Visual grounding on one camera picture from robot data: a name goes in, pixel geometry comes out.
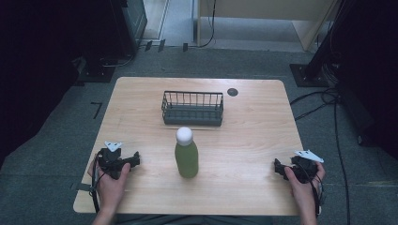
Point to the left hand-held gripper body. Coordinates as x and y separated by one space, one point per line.
110 159

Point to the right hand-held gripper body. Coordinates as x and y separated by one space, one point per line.
305 170

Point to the person's right hand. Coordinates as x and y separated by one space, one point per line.
306 195

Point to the person's left hand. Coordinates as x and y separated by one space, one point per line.
108 190

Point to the green bottle with white cap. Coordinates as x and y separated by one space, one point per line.
186 157

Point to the dark round table grommet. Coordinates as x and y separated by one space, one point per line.
232 92

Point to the black metal stand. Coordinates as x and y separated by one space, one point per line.
322 47

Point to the black cabinet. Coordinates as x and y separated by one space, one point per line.
128 25

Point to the light wooden furniture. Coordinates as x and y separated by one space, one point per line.
266 9

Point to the black stand base plate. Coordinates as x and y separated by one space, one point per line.
95 73

